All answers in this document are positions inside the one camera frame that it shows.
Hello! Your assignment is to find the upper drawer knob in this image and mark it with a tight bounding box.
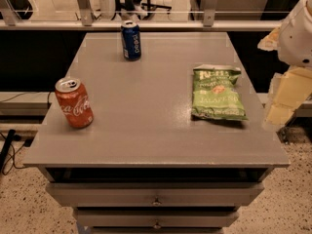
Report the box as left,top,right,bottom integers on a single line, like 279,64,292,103
152,197,162,207

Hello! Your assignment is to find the black floor cable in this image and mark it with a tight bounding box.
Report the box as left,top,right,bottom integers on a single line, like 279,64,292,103
0,129,33,176

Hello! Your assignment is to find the drawer knob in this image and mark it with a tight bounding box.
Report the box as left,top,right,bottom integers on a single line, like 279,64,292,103
153,221,162,229
152,197,162,207

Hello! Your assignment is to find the lower drawer knob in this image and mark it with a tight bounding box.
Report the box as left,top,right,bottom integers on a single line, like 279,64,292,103
153,221,162,229

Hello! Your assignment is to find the upper grey drawer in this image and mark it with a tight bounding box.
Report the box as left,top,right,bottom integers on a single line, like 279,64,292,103
46,182,264,208

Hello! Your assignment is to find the metal railing frame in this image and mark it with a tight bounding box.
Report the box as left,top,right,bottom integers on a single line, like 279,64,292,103
0,0,282,31

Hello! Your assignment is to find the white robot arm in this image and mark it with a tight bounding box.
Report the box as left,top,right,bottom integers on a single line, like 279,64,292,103
257,0,312,129

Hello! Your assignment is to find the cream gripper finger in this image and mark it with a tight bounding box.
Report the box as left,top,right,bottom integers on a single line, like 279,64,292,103
263,66,312,127
257,27,280,52

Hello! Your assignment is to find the blue pepsi can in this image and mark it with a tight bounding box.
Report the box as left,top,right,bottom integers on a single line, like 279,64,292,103
121,20,141,60

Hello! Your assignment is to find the green jalapeno chip bag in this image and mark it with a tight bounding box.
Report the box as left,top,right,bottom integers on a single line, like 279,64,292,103
191,64,247,121

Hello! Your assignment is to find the lower grey drawer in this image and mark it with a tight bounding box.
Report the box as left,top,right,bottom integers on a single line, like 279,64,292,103
74,209,239,228

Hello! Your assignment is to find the red coca-cola can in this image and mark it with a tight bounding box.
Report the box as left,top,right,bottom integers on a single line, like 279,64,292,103
55,77,94,129

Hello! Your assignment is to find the grey drawer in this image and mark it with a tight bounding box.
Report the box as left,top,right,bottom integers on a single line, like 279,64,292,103
74,209,239,228
46,182,264,208

